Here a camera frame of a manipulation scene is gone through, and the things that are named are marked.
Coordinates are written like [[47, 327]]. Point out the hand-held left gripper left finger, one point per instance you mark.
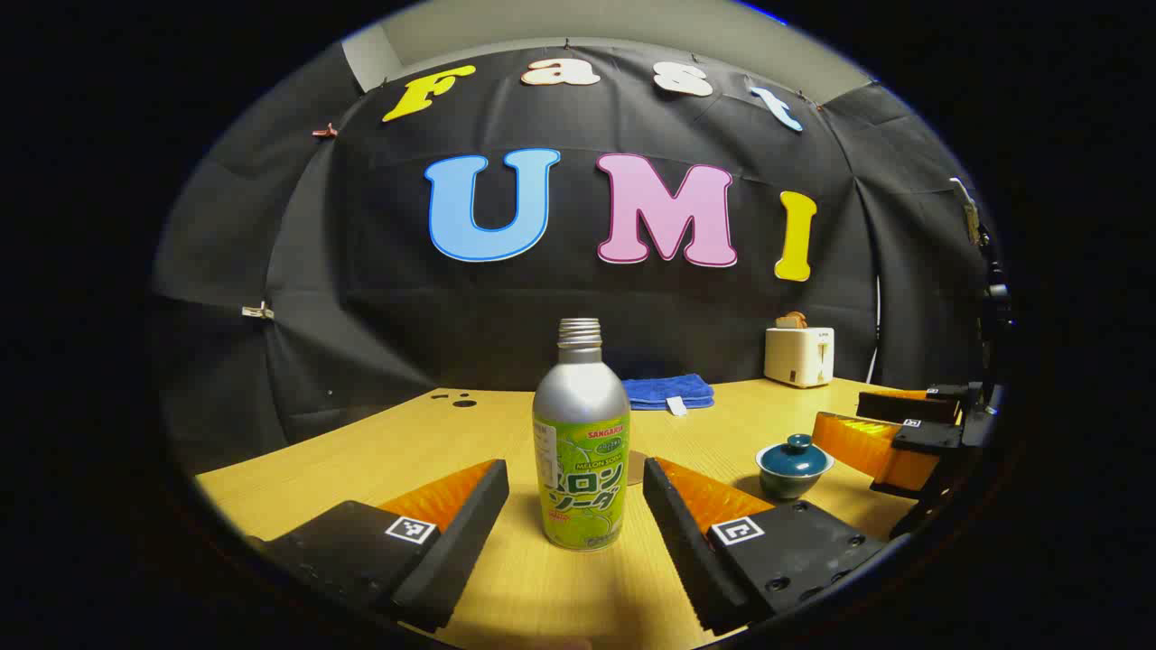
[[470, 533]]

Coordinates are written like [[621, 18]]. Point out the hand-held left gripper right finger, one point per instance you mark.
[[677, 533]]

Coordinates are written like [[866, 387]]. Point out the copper cloth clip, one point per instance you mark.
[[326, 133]]

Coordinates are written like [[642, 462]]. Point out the pale cloth clip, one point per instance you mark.
[[257, 312]]

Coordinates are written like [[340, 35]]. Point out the teal teacup lid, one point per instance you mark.
[[795, 456]]

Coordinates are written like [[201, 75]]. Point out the brown bread slice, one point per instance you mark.
[[791, 320]]

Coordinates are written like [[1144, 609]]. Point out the blue folded towel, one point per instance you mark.
[[664, 388]]

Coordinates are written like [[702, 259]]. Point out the silver green label water bottle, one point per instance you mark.
[[581, 451]]

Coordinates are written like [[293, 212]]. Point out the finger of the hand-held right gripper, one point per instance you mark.
[[908, 406], [867, 447]]

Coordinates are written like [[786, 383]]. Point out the white toaster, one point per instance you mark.
[[795, 357]]

